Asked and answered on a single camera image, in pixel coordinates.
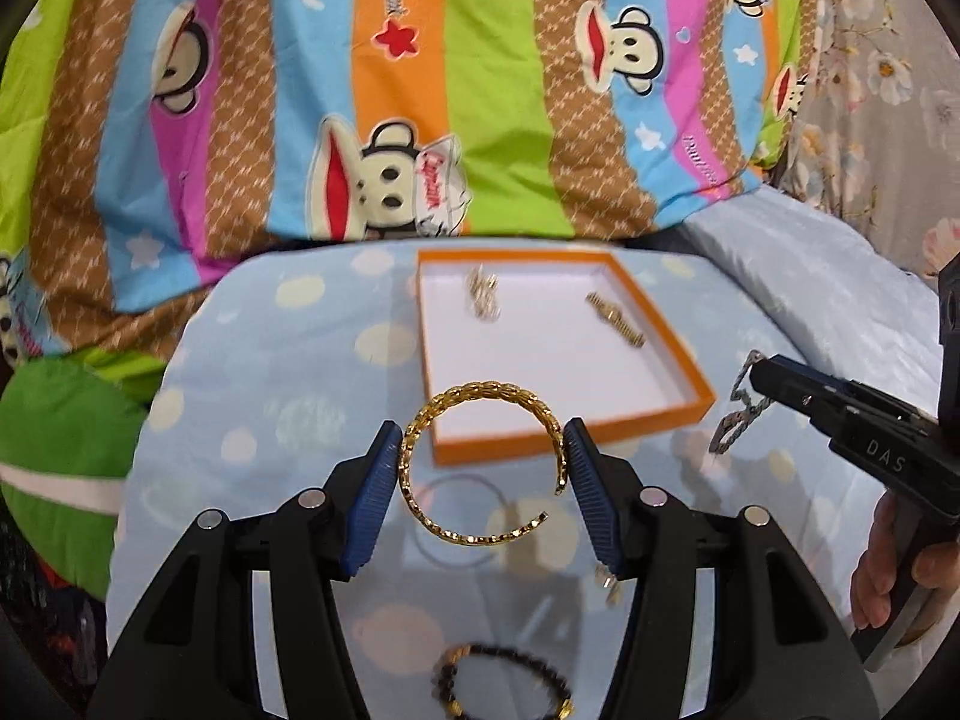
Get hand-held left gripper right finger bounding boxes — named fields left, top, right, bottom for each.
left=561, top=416, right=880, bottom=720

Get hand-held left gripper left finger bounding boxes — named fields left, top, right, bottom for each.
left=86, top=418, right=406, bottom=720

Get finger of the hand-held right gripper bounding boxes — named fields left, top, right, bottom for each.
left=748, top=354, right=852, bottom=422

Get gold braided bangle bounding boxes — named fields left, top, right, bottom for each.
left=401, top=381, right=575, bottom=550

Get orange shallow tray box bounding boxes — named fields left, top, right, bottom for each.
left=416, top=250, right=718, bottom=467

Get person's right hand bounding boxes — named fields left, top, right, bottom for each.
left=850, top=493, right=960, bottom=632

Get pale blue bed sheet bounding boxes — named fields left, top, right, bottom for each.
left=679, top=187, right=947, bottom=421

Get gold wristwatch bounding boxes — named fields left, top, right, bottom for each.
left=585, top=291, right=648, bottom=349

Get grey floral cloth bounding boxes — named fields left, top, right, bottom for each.
left=772, top=0, right=960, bottom=275

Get green cushion with white stripe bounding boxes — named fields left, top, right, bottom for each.
left=0, top=357, right=155, bottom=605

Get striped cartoon monkey blanket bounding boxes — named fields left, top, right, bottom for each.
left=0, top=0, right=826, bottom=361

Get thin dark ring bracelet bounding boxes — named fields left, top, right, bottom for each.
left=403, top=472, right=512, bottom=572

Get black bead bracelet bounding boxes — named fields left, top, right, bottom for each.
left=431, top=640, right=575, bottom=720

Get gold chain earrings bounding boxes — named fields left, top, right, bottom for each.
left=465, top=267, right=505, bottom=325

